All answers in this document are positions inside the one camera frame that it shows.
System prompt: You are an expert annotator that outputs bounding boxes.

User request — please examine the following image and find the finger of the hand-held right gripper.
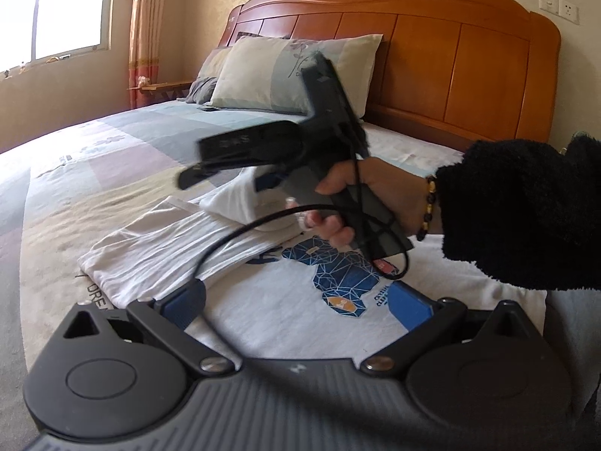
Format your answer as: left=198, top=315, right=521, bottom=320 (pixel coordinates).
left=252, top=170, right=296, bottom=194
left=177, top=162, right=222, bottom=191

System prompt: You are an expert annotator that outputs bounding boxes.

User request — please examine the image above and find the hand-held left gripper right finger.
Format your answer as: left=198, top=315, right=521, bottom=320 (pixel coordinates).
left=359, top=281, right=532, bottom=378

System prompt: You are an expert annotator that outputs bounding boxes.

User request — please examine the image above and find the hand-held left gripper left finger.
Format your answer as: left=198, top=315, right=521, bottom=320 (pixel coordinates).
left=63, top=280, right=236, bottom=378

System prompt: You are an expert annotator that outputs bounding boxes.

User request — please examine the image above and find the white printed t-shirt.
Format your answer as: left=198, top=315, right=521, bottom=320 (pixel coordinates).
left=77, top=169, right=548, bottom=363

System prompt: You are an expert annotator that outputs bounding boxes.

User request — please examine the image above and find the person's right hand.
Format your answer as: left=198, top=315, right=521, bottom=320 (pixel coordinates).
left=301, top=156, right=430, bottom=247

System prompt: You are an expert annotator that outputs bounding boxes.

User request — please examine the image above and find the pastel striped pillow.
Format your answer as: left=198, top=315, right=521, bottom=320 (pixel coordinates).
left=209, top=34, right=384, bottom=118

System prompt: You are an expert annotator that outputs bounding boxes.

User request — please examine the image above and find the wooden bedside shelf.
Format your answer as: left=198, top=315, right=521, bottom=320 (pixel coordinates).
left=127, top=79, right=194, bottom=102

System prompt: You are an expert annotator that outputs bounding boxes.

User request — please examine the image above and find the bed with patchwork sheet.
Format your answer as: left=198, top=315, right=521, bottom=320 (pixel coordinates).
left=0, top=101, right=601, bottom=386

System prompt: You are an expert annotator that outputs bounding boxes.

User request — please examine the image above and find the wooden headboard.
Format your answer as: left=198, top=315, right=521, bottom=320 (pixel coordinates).
left=218, top=0, right=562, bottom=154

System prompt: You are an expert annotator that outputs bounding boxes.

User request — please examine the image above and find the pastel pillow behind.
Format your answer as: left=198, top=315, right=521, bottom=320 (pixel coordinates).
left=197, top=47, right=236, bottom=80

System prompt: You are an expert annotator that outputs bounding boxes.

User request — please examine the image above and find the pink orange curtain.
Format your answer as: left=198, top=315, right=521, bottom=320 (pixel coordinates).
left=127, top=0, right=166, bottom=110

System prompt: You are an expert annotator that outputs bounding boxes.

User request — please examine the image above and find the window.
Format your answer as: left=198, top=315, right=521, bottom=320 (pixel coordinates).
left=0, top=0, right=116, bottom=74

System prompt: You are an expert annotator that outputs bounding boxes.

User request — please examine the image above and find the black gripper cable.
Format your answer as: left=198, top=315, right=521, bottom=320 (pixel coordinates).
left=192, top=127, right=410, bottom=370

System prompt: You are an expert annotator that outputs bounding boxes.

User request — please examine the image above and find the bead bracelet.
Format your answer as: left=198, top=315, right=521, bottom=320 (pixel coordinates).
left=415, top=176, right=438, bottom=242

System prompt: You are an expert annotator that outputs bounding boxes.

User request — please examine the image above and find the white wall socket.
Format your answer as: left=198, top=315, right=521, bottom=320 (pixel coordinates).
left=538, top=0, right=580, bottom=24

